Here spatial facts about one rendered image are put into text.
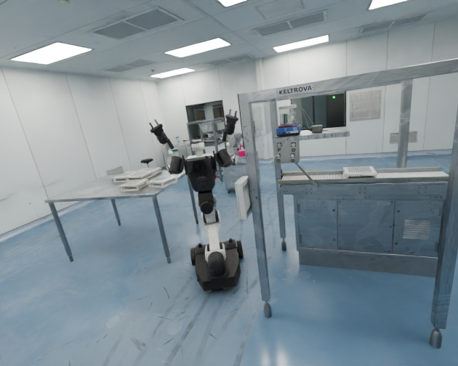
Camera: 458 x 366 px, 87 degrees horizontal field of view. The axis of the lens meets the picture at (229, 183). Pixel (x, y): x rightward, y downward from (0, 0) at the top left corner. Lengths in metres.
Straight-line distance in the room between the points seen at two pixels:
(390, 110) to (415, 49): 1.35
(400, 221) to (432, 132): 5.21
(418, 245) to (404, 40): 5.51
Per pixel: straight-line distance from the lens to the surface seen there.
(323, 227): 2.54
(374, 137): 7.36
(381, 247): 2.67
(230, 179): 4.95
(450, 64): 1.61
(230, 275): 2.42
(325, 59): 7.25
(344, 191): 2.34
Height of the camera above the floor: 1.62
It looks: 16 degrees down
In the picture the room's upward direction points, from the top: 8 degrees counter-clockwise
